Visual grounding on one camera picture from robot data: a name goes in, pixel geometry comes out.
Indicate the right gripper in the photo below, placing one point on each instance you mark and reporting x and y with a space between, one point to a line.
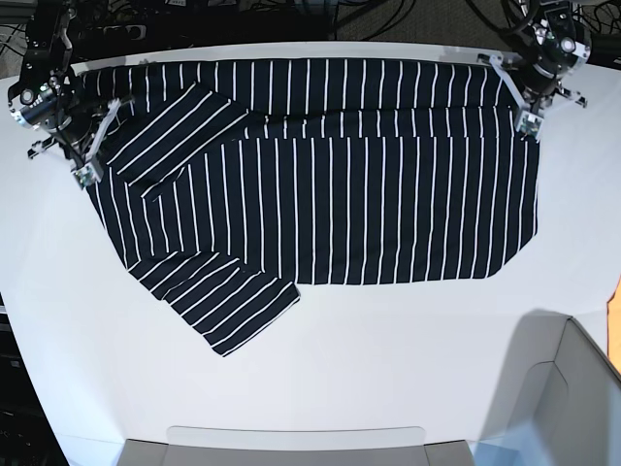
71 124

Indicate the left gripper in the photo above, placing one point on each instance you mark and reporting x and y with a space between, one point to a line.
532 88

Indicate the navy white striped T-shirt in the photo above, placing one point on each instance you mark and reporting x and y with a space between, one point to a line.
228 184

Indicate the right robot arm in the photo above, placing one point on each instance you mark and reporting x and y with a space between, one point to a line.
46 66

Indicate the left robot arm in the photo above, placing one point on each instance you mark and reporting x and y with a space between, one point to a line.
549 46

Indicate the orange object at edge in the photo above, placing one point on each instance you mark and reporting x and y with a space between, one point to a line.
613 324

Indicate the white storage bin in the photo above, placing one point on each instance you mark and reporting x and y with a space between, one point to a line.
557 400

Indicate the grey plastic tray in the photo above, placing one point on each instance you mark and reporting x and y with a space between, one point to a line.
209 446

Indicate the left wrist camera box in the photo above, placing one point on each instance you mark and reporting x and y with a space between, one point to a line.
528 124

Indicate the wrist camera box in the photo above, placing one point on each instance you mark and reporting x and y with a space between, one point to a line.
89 174
528 124

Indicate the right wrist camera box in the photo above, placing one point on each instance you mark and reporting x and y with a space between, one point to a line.
89 174

